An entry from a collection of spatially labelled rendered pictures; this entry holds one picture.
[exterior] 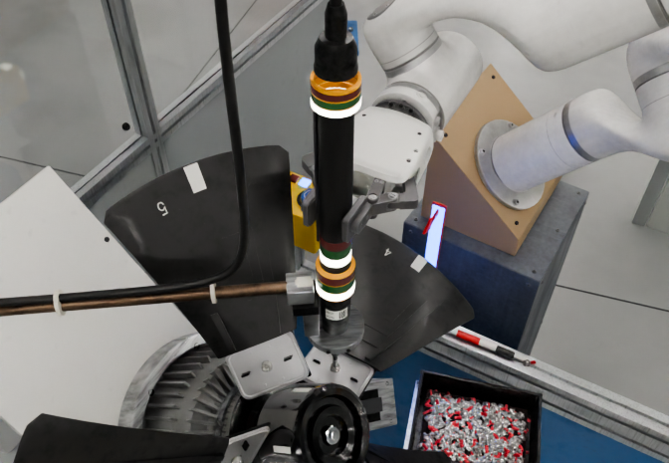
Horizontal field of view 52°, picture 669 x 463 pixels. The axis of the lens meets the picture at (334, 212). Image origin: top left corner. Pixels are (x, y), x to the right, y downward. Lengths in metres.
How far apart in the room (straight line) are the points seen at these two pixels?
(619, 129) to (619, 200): 1.82
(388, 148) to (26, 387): 0.54
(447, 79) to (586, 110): 0.49
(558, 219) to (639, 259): 1.33
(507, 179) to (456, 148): 0.12
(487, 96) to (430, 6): 0.71
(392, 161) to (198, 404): 0.41
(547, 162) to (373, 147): 0.64
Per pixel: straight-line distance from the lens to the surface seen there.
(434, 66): 0.82
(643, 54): 1.21
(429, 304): 1.04
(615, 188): 3.09
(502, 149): 1.38
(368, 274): 1.03
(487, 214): 1.39
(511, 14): 0.78
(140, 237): 0.83
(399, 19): 0.80
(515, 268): 1.41
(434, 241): 1.19
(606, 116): 1.26
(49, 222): 0.99
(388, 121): 0.77
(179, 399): 0.95
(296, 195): 1.31
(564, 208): 1.56
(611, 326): 2.60
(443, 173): 1.37
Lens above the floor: 1.98
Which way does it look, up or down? 46 degrees down
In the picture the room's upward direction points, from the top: straight up
